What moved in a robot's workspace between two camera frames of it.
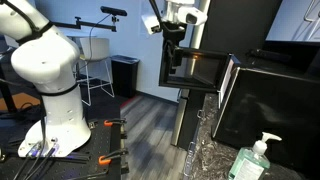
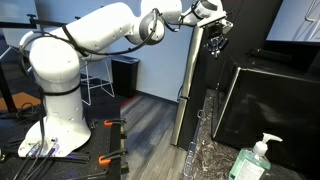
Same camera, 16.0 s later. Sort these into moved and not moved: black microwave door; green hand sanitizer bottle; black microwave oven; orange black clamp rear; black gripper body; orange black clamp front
Moved: black microwave door; black gripper body
Not moved: green hand sanitizer bottle; black microwave oven; orange black clamp rear; orange black clamp front
